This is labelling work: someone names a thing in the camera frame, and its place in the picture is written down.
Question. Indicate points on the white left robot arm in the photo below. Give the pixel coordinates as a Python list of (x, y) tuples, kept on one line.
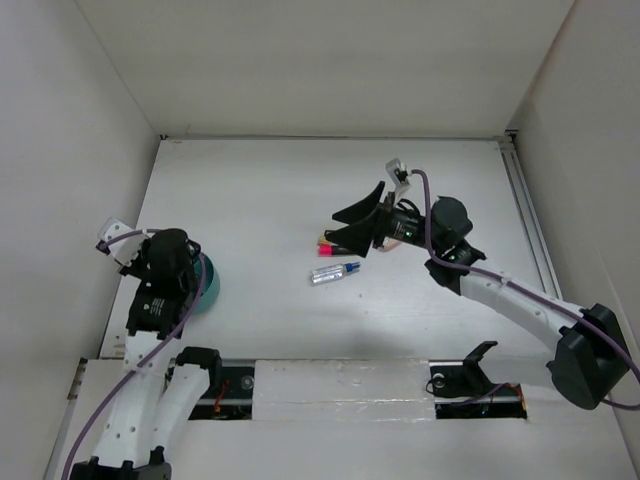
[(131, 432)]

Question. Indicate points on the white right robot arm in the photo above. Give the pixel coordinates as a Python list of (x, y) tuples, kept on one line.
[(589, 353)]

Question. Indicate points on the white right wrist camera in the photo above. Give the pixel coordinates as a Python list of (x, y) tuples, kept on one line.
[(399, 175)]

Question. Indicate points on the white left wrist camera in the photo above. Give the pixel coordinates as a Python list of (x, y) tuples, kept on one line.
[(119, 241)]

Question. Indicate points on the black pink marker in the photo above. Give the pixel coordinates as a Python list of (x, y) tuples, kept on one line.
[(326, 250)]

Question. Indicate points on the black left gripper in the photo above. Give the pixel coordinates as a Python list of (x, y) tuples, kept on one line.
[(134, 267)]

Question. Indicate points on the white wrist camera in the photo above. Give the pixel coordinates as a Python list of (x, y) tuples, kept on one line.
[(399, 175), (119, 241)]

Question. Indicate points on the clear blue-tipped pen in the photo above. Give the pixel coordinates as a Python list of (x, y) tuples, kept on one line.
[(333, 273)]

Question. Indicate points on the aluminium rail right edge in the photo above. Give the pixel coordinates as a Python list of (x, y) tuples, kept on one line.
[(531, 224)]

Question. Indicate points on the black blue yellow marker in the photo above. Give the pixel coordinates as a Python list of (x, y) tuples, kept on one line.
[(324, 240)]

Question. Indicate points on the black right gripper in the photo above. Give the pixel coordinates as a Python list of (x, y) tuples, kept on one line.
[(365, 221)]

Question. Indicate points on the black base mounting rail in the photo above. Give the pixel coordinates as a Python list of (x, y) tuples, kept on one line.
[(344, 391)]

